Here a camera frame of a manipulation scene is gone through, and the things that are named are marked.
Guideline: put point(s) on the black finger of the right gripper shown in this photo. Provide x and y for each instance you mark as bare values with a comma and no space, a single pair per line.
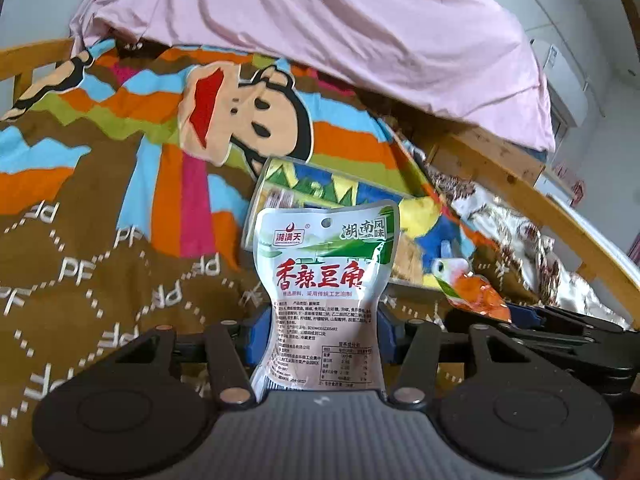
556,324

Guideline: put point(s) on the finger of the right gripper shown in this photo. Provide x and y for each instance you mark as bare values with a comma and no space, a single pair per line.
613,348

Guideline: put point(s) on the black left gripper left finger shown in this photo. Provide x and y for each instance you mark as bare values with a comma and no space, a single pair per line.
231,348

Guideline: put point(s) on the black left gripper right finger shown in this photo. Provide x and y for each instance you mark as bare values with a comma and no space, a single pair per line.
410,353

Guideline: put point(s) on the orange snack pouch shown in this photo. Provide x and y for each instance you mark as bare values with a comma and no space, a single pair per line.
468,291

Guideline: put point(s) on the white spicy bean snack pouch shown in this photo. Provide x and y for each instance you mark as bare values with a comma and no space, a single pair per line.
324,271

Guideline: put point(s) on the floral white quilt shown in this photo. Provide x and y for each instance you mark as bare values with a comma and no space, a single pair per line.
522,267

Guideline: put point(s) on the colourful cartoon bed blanket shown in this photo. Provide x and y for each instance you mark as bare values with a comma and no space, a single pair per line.
126,178

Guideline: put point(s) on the pink hanging sheet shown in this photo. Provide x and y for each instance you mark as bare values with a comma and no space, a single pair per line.
467,60

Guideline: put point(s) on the wooden bed rail right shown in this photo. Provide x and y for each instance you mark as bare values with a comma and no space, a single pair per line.
511,174

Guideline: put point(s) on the wooden bed rail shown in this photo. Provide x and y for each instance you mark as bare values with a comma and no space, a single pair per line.
19,62
511,174

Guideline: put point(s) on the wooden bed rail left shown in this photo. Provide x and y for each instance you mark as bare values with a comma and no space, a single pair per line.
19,62

